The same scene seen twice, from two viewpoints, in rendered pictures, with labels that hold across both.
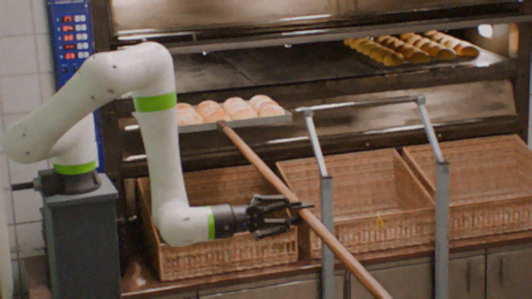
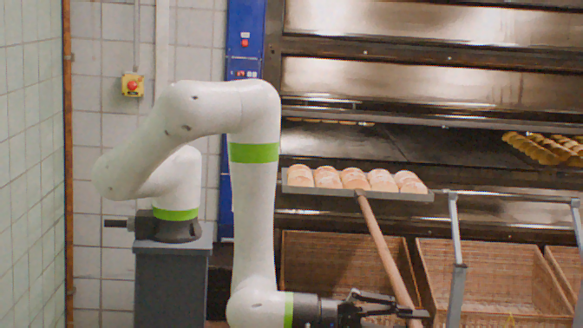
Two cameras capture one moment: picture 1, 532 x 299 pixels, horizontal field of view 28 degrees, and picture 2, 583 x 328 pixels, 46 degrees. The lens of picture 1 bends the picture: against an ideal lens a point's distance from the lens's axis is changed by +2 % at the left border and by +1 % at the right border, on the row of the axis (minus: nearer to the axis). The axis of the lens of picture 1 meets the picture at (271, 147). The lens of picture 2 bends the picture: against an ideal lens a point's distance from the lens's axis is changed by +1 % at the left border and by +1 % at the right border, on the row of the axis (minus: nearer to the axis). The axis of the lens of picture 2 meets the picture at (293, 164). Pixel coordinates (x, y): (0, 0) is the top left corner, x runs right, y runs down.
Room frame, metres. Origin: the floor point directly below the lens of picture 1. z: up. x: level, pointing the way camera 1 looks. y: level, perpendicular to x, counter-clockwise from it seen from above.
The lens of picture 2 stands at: (1.39, -0.11, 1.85)
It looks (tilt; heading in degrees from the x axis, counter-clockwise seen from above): 14 degrees down; 13
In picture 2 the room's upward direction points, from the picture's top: 4 degrees clockwise
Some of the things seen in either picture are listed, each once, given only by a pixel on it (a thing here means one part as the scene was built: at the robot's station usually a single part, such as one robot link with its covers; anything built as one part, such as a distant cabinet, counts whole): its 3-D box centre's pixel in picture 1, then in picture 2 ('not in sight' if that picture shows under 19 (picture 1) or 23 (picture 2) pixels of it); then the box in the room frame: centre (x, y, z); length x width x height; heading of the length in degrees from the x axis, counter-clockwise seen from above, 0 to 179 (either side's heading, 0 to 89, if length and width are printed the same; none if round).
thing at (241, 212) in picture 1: (247, 218); (339, 317); (2.72, 0.07, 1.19); 0.09 x 0.07 x 0.08; 105
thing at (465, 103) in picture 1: (325, 117); (471, 203); (4.42, -0.24, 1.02); 1.79 x 0.11 x 0.19; 105
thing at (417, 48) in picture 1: (409, 45); (566, 148); (5.00, -0.69, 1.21); 0.61 x 0.48 x 0.06; 15
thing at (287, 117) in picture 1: (210, 113); (352, 180); (3.90, 0.23, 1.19); 0.55 x 0.36 x 0.03; 105
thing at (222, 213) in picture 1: (221, 221); (304, 314); (2.70, 0.14, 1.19); 0.12 x 0.06 x 0.09; 15
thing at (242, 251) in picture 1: (215, 219); (345, 283); (4.01, 0.24, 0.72); 0.56 x 0.49 x 0.28; 105
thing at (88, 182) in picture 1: (57, 179); (154, 223); (3.01, 0.64, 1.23); 0.26 x 0.15 x 0.06; 109
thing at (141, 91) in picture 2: not in sight; (134, 84); (3.98, 1.19, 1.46); 0.10 x 0.07 x 0.10; 105
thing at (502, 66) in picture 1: (323, 85); (474, 171); (4.44, -0.24, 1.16); 1.80 x 0.06 x 0.04; 105
